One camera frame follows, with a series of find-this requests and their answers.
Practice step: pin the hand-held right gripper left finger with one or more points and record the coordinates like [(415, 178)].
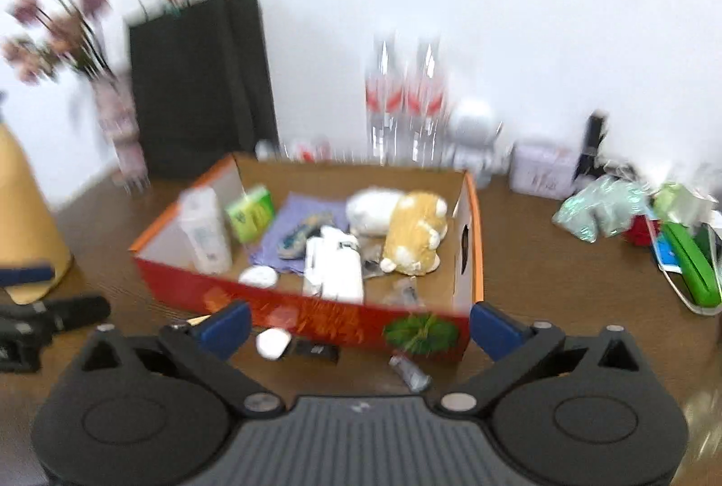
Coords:
[(225, 329)]

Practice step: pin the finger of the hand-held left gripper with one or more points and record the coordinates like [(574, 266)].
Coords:
[(79, 310), (25, 275)]

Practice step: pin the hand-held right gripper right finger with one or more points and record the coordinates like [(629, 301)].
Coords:
[(496, 329)]

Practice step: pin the red cardboard box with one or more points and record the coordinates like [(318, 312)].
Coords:
[(316, 314)]

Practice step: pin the white plastic container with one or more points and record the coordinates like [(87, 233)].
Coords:
[(206, 232)]

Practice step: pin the white plastic device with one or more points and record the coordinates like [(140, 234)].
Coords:
[(333, 266)]

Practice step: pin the white and yellow plush toy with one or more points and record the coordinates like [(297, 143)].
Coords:
[(414, 232)]

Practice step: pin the small white oval case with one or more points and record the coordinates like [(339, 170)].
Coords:
[(273, 343), (258, 276)]

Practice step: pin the yellow thermos jug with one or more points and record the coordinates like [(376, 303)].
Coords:
[(28, 215)]

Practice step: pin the small black card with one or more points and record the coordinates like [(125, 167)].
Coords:
[(315, 351)]

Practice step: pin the small grey tube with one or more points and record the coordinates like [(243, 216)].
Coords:
[(410, 374)]

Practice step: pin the green tissue packet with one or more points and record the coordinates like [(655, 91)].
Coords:
[(251, 215)]

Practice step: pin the patterned blue small item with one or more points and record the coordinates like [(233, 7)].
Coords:
[(299, 238)]

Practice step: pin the crumpled clear plastic wrap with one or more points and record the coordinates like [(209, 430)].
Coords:
[(601, 207)]

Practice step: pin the pale tin box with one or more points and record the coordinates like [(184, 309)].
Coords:
[(541, 170)]

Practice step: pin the mottled pink vase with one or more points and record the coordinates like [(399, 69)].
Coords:
[(121, 136)]

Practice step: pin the red rose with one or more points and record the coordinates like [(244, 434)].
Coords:
[(640, 231)]

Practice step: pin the blue packet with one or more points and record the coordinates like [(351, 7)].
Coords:
[(665, 255)]

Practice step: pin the white round robot toy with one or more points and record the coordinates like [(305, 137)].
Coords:
[(474, 133)]

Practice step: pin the green stapler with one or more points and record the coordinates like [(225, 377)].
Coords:
[(694, 266)]

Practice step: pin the black upright device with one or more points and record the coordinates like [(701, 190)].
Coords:
[(592, 142)]

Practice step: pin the clear water bottle red label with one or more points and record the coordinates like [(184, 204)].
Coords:
[(427, 116), (383, 113)]

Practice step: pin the black paper bag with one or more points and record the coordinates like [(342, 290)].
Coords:
[(186, 85), (256, 68)]

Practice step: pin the dried pink flowers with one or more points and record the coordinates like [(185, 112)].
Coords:
[(51, 23)]

